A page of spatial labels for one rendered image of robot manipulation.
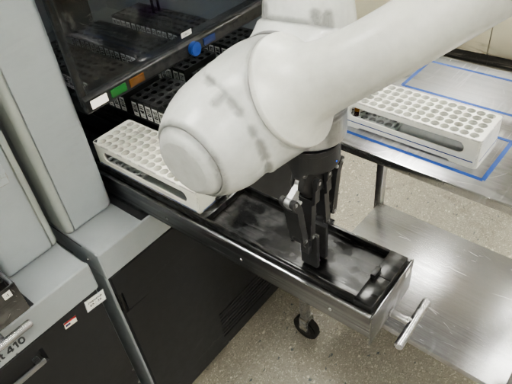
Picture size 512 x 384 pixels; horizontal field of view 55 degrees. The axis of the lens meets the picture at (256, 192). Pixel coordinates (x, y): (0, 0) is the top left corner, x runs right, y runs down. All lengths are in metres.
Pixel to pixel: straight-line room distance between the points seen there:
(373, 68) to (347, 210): 1.71
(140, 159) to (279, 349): 0.89
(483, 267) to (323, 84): 1.23
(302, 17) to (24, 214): 0.65
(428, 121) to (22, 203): 0.76
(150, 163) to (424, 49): 0.67
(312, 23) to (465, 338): 1.03
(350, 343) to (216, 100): 1.35
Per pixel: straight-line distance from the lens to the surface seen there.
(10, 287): 0.92
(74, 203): 1.03
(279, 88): 0.40
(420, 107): 1.03
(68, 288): 1.00
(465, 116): 1.03
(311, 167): 0.63
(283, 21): 0.53
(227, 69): 0.42
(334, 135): 0.61
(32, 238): 1.02
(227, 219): 0.89
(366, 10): 3.34
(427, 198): 2.17
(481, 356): 1.38
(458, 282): 1.51
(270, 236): 0.85
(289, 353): 1.65
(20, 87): 0.90
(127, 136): 1.06
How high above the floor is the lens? 1.41
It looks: 40 degrees down
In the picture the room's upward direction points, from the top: 7 degrees counter-clockwise
